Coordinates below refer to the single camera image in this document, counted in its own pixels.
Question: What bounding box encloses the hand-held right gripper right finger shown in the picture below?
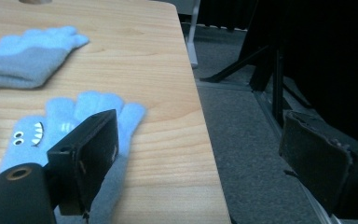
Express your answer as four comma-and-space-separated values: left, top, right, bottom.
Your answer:
278, 110, 358, 220

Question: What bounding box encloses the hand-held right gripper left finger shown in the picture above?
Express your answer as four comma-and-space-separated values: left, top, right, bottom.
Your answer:
46, 108, 120, 217

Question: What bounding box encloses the blue glove with toothy face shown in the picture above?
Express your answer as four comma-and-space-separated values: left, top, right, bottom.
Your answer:
0, 91, 147, 224

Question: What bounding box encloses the black metal stand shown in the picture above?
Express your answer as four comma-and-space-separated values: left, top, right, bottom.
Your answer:
200, 0, 311, 129

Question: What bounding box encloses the dark curtain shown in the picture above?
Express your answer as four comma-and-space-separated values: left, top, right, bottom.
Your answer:
195, 0, 358, 150

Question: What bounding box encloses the blue and grey knit glove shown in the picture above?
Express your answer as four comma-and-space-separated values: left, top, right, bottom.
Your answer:
0, 25, 90, 91

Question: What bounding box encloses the white metal stand leg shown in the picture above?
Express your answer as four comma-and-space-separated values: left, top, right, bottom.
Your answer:
185, 0, 201, 69

